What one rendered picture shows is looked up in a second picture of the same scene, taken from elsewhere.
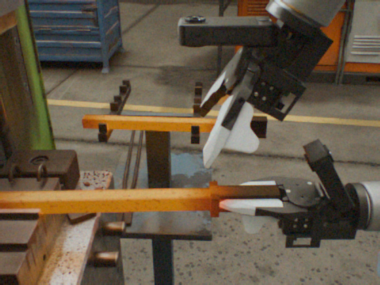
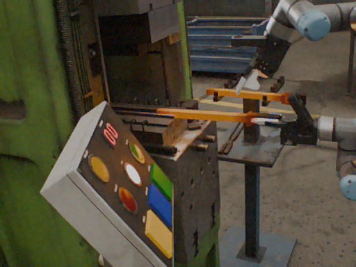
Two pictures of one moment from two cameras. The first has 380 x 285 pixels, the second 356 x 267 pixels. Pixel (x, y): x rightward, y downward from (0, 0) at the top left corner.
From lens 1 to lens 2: 76 cm
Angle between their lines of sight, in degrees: 25
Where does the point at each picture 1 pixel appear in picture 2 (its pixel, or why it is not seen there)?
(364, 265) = not seen: outside the picture
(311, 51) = (281, 49)
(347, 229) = (311, 138)
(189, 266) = (281, 218)
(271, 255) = (345, 222)
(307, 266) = not seen: outside the picture
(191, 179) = (272, 138)
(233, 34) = (250, 42)
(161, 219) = (245, 154)
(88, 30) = (244, 49)
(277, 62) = (269, 53)
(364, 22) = not seen: outside the picture
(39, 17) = (209, 39)
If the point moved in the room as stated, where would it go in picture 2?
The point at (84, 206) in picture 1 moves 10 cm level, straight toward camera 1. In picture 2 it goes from (192, 115) to (190, 127)
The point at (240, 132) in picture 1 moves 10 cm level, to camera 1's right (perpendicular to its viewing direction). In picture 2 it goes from (251, 81) to (285, 83)
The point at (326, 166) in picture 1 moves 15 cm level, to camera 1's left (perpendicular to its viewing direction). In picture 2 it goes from (294, 102) to (246, 99)
